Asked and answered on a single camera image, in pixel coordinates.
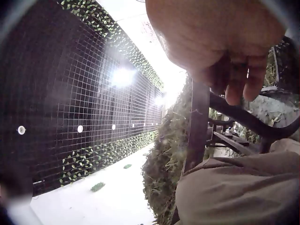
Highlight pile of cut grass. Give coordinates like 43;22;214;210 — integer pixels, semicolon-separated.
142;75;195;225

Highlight dark metal cart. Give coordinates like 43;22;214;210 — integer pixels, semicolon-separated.
182;77;300;176

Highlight wire mesh fence with leaves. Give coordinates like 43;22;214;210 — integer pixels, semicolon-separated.
0;0;165;198

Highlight person's right fingers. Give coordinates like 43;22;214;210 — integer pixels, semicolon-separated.
225;54;268;106

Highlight person's legs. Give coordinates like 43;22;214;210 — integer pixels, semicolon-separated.
173;138;300;225

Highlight large grass clump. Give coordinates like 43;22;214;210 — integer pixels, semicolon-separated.
91;182;105;192

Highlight person's right hand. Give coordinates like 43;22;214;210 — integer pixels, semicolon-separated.
145;0;288;106

